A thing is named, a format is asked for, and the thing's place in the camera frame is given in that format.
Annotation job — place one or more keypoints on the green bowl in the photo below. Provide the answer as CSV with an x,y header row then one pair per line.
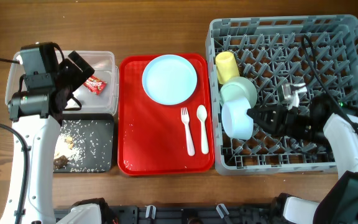
x,y
237,87

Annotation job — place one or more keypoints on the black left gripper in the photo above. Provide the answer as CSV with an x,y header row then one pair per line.
x,y
79,78

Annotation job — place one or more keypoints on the yellow plastic cup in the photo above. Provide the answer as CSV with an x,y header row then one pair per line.
x,y
226,66

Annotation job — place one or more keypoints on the light blue bowl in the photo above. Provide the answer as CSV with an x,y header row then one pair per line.
x,y
235,120

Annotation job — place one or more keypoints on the white plastic spoon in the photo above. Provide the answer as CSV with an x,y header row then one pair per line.
x,y
202,115

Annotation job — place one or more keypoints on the light blue plate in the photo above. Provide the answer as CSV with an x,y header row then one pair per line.
x,y
169,79

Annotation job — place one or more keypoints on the clear plastic waste bin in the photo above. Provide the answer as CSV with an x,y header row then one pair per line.
x,y
105,69

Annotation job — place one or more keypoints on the grey dishwasher rack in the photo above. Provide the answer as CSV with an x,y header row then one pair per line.
x,y
271,51

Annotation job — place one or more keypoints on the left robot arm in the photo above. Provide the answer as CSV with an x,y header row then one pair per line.
x,y
36,112

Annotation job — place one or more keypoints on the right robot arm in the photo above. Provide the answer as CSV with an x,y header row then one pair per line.
x,y
327,124

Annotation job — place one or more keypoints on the black food waste tray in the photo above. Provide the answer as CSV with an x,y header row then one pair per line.
x,y
95,143

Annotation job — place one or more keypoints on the red serving tray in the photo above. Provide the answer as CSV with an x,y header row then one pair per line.
x,y
151,136

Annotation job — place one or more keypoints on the white plastic fork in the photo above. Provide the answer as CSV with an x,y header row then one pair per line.
x,y
189,142

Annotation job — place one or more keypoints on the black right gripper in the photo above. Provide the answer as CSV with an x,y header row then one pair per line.
x,y
281,119

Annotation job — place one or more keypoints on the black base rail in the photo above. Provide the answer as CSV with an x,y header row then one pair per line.
x,y
218,214

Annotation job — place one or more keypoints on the red snack wrapper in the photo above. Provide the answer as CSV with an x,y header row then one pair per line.
x,y
95,85

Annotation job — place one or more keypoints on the rice and food scraps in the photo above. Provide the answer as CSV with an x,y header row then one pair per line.
x,y
70,149

